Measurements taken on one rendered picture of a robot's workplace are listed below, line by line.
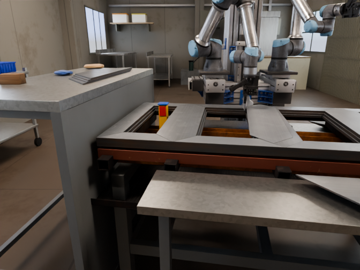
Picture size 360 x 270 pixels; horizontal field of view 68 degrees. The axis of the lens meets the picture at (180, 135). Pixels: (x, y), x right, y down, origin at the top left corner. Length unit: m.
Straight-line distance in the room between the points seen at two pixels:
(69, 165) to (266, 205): 0.72
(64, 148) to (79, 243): 0.43
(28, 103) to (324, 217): 1.04
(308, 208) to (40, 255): 1.60
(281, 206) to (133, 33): 9.69
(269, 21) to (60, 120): 8.31
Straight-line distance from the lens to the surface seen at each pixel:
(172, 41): 10.17
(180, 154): 1.12
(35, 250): 2.07
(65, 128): 1.06
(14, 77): 1.56
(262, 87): 2.15
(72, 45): 6.72
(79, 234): 1.27
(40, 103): 1.07
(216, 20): 1.88
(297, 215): 0.91
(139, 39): 10.29
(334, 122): 1.66
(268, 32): 9.00
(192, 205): 0.88
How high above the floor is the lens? 1.24
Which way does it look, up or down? 19 degrees down
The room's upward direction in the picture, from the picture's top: straight up
